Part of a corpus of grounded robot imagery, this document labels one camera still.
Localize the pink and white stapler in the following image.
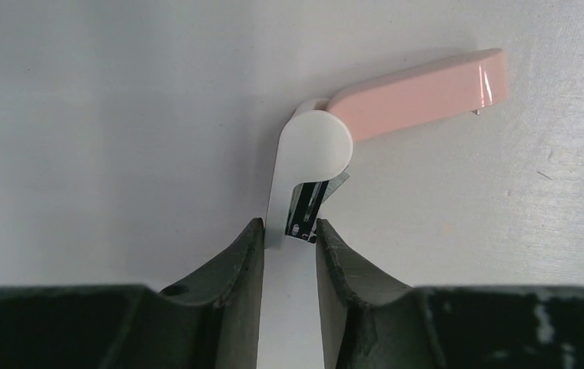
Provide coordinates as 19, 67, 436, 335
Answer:
257, 48, 509, 368

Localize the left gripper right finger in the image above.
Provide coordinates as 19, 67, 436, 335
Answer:
317, 219, 584, 368

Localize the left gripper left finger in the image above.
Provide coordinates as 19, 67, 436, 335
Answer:
0, 218, 264, 368

